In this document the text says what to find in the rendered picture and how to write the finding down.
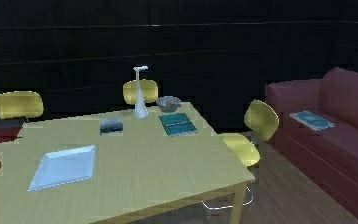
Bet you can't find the teal book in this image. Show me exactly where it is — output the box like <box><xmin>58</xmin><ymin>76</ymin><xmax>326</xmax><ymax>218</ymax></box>
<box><xmin>158</xmin><ymin>112</ymin><xmax>198</xmax><ymax>137</ymax></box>

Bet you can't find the pale blue square plate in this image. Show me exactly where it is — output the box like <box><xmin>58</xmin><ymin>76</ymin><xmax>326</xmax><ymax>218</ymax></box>
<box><xmin>27</xmin><ymin>144</ymin><xmax>97</xmax><ymax>193</ymax></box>

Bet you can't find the light blue book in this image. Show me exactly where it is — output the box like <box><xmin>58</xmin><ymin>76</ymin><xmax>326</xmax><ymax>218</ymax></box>
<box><xmin>289</xmin><ymin>110</ymin><xmax>336</xmax><ymax>132</ymax></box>

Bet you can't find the grey bowl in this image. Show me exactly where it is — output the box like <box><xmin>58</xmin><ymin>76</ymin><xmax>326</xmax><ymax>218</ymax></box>
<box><xmin>155</xmin><ymin>95</ymin><xmax>183</xmax><ymax>113</ymax></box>

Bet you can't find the yellow chair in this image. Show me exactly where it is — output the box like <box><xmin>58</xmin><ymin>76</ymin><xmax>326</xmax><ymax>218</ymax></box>
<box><xmin>0</xmin><ymin>91</ymin><xmax>45</xmax><ymax>121</ymax></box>
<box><xmin>122</xmin><ymin>79</ymin><xmax>159</xmax><ymax>106</ymax></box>
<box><xmin>202</xmin><ymin>99</ymin><xmax>280</xmax><ymax>211</ymax></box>

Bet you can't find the light wooden table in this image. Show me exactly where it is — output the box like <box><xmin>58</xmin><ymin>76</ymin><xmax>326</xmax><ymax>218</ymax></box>
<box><xmin>0</xmin><ymin>101</ymin><xmax>257</xmax><ymax>224</ymax></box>

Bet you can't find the dark grey box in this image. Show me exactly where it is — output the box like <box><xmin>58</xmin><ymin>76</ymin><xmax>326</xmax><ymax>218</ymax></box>
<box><xmin>99</xmin><ymin>117</ymin><xmax>124</xmax><ymax>136</ymax></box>

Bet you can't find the dark red sofa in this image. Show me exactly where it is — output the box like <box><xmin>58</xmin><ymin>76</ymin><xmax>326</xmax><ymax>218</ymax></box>
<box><xmin>264</xmin><ymin>67</ymin><xmax>358</xmax><ymax>224</ymax></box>

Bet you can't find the dark red block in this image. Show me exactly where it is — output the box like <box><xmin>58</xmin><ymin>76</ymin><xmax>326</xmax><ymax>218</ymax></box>
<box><xmin>0</xmin><ymin>117</ymin><xmax>25</xmax><ymax>145</ymax></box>

